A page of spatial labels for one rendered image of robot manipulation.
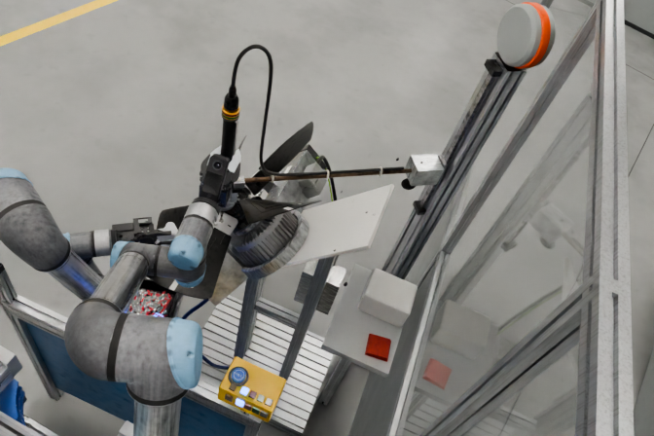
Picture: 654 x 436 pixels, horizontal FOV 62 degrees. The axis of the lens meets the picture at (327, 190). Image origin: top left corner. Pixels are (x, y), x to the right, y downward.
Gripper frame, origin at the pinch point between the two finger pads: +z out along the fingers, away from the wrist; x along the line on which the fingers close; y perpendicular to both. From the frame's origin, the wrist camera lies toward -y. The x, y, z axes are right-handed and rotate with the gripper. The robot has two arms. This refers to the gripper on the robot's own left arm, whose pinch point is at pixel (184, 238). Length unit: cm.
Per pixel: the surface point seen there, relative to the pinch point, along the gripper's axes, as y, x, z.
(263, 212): -12.2, -21.6, 19.0
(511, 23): -3, -72, 80
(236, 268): -1.6, 15.3, 16.2
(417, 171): -3, -23, 69
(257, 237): -1.0, 2.1, 21.9
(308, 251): -9.5, 1.2, 35.8
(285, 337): 23, 108, 50
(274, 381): -41.9, 15.2, 19.2
